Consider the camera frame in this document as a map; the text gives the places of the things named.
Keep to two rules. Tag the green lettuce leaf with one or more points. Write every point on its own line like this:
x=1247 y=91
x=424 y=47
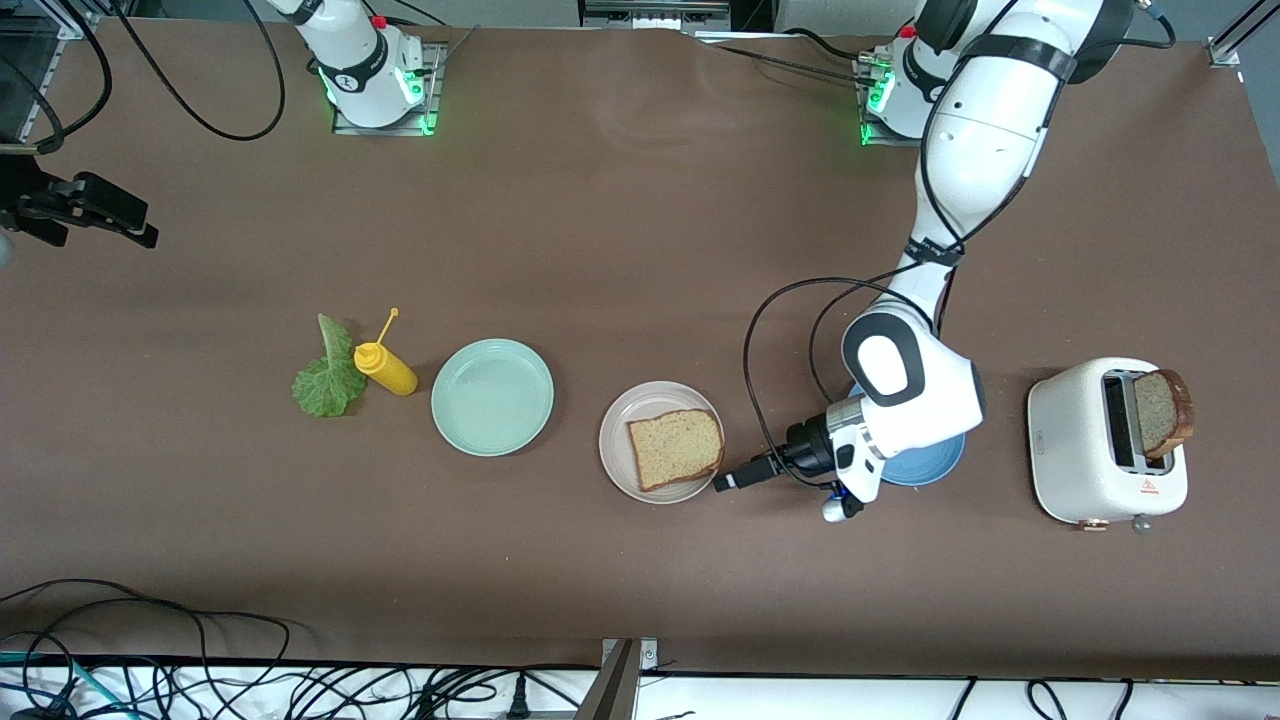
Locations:
x=325 y=385

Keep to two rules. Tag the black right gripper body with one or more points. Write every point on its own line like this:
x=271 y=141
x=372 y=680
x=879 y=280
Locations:
x=24 y=205

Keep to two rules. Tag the grey metal bracket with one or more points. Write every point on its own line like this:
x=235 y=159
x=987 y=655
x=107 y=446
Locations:
x=615 y=690

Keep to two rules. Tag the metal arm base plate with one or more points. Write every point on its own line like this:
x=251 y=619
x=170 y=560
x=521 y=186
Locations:
x=890 y=143
x=432 y=100

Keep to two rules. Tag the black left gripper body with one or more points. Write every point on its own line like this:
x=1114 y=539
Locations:
x=803 y=447

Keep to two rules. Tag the blue plate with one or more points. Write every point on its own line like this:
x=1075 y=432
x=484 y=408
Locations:
x=930 y=465

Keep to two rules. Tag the aluminium corner frame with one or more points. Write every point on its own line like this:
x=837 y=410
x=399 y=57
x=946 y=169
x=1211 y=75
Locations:
x=1222 y=50

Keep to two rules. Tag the white two-slot toaster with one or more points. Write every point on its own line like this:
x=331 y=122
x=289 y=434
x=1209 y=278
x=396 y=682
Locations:
x=1070 y=450

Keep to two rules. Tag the mint green plate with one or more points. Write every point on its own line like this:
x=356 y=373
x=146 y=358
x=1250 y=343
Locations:
x=492 y=397

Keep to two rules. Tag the brown toast bread slice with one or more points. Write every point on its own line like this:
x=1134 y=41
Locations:
x=1160 y=410
x=675 y=450

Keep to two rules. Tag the grey metal rack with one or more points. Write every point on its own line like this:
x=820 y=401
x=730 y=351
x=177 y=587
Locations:
x=30 y=25

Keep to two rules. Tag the yellow mustard squeeze bottle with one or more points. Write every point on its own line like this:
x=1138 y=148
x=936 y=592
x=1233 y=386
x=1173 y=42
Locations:
x=390 y=372

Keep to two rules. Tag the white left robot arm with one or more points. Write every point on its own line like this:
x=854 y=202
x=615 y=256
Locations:
x=990 y=130

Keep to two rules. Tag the beige plate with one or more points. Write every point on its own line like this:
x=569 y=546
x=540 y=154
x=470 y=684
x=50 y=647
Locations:
x=650 y=400

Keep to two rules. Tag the dark metal frame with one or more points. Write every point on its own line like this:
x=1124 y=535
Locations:
x=655 y=12

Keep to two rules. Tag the black power plug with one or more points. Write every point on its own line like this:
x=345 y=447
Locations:
x=518 y=700

